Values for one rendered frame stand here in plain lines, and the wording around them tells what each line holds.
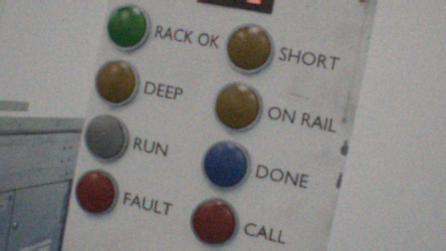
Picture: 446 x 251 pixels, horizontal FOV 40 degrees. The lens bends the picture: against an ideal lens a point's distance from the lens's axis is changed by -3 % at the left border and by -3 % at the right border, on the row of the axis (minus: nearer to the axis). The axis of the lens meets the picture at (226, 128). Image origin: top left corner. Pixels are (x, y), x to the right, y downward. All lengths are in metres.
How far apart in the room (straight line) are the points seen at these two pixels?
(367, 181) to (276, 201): 3.42
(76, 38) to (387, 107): 2.16
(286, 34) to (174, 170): 0.11
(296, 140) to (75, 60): 4.08
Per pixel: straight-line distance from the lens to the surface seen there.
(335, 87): 0.37
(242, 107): 0.37
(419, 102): 3.77
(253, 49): 0.37
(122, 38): 0.40
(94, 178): 0.40
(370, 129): 3.78
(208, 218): 0.38
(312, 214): 0.38
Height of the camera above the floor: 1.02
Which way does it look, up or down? 3 degrees down
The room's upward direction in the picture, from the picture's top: 11 degrees clockwise
